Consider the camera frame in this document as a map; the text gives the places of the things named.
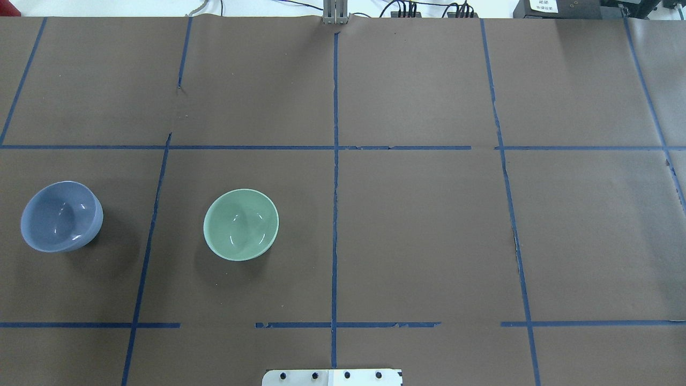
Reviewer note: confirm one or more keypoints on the blue bowl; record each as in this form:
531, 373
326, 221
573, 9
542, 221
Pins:
62, 217

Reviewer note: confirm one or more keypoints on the green bowl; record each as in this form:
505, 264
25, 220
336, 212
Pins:
241, 225

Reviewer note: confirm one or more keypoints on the brown paper table cover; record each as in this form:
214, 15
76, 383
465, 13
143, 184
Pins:
486, 202

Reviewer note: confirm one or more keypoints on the silver mounting plate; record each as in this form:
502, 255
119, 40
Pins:
361, 376

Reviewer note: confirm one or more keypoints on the grey aluminium post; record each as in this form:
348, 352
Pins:
335, 12

